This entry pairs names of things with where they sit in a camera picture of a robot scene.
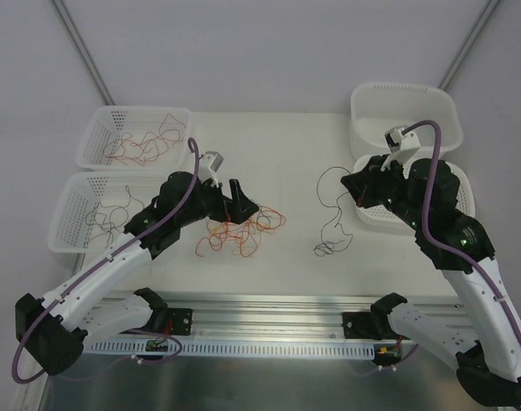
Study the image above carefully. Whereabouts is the right frame post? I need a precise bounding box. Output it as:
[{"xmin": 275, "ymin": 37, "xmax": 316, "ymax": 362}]
[{"xmin": 437, "ymin": 0, "xmax": 505, "ymax": 93}]

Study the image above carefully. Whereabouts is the coloured wire bundle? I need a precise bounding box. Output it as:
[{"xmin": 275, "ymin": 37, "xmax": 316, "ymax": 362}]
[{"xmin": 194, "ymin": 204, "xmax": 287, "ymax": 259}]

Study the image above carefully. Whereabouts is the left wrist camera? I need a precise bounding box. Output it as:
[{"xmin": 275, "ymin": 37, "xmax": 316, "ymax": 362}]
[{"xmin": 198, "ymin": 151, "xmax": 224, "ymax": 188}]

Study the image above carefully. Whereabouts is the frame post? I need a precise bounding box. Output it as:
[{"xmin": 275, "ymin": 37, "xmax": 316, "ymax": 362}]
[
  {"xmin": 49, "ymin": 0, "xmax": 115, "ymax": 105},
  {"xmin": 437, "ymin": 0, "xmax": 505, "ymax": 93}
]

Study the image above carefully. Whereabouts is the rear left white basket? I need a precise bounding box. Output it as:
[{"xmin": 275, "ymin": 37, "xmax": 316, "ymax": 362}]
[{"xmin": 76, "ymin": 105, "xmax": 192, "ymax": 171}]

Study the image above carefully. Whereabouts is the red wire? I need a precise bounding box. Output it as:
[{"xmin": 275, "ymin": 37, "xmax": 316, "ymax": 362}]
[
  {"xmin": 110, "ymin": 132, "xmax": 175, "ymax": 166},
  {"xmin": 104, "ymin": 111, "xmax": 189, "ymax": 166}
]

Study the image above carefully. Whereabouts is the white basket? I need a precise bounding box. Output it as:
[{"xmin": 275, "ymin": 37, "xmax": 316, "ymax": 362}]
[
  {"xmin": 355, "ymin": 162, "xmax": 476, "ymax": 230},
  {"xmin": 76, "ymin": 105, "xmax": 192, "ymax": 171},
  {"xmin": 47, "ymin": 171, "xmax": 168, "ymax": 253}
]

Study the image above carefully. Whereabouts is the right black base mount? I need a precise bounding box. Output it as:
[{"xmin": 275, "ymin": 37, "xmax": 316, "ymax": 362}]
[{"xmin": 341, "ymin": 312, "xmax": 393, "ymax": 341}]

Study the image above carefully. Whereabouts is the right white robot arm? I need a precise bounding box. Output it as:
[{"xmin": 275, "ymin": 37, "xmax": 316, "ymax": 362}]
[{"xmin": 340, "ymin": 156, "xmax": 521, "ymax": 410}]

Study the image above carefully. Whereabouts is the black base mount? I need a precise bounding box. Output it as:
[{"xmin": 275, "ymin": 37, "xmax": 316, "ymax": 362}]
[
  {"xmin": 341, "ymin": 312, "xmax": 393, "ymax": 341},
  {"xmin": 163, "ymin": 307, "xmax": 193, "ymax": 336}
]

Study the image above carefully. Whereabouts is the front left white basket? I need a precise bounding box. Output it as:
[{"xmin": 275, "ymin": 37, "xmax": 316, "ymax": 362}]
[{"xmin": 47, "ymin": 171, "xmax": 168, "ymax": 253}]

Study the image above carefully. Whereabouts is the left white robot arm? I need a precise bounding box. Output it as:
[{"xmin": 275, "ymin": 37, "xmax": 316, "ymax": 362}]
[{"xmin": 11, "ymin": 171, "xmax": 259, "ymax": 384}]

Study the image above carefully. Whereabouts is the black wire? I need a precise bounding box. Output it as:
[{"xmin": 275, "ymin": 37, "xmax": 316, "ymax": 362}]
[
  {"xmin": 84, "ymin": 184, "xmax": 145, "ymax": 250},
  {"xmin": 313, "ymin": 166, "xmax": 355, "ymax": 258}
]

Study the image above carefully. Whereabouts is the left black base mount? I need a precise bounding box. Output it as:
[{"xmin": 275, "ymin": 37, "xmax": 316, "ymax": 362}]
[{"xmin": 163, "ymin": 307, "xmax": 193, "ymax": 336}]

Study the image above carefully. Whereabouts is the left frame post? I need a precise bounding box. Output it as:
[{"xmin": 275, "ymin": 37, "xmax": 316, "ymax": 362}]
[{"xmin": 49, "ymin": 0, "xmax": 115, "ymax": 105}]

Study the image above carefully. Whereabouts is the rear right white tub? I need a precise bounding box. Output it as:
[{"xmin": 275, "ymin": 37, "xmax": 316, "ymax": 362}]
[{"xmin": 350, "ymin": 82, "xmax": 464, "ymax": 159}]

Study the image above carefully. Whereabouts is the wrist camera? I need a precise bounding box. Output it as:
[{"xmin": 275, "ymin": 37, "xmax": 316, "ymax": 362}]
[
  {"xmin": 198, "ymin": 151, "xmax": 224, "ymax": 188},
  {"xmin": 381, "ymin": 126, "xmax": 421, "ymax": 171}
]

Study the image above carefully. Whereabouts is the aluminium rail frame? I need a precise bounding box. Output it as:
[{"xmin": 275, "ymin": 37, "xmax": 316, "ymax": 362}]
[{"xmin": 22, "ymin": 294, "xmax": 477, "ymax": 410}]

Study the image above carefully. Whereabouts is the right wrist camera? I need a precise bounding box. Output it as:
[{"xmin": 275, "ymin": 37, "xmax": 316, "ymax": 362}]
[{"xmin": 381, "ymin": 126, "xmax": 421, "ymax": 171}]

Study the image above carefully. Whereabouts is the front right white basket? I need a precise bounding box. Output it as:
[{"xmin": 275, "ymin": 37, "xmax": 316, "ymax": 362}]
[{"xmin": 355, "ymin": 162, "xmax": 476, "ymax": 230}]

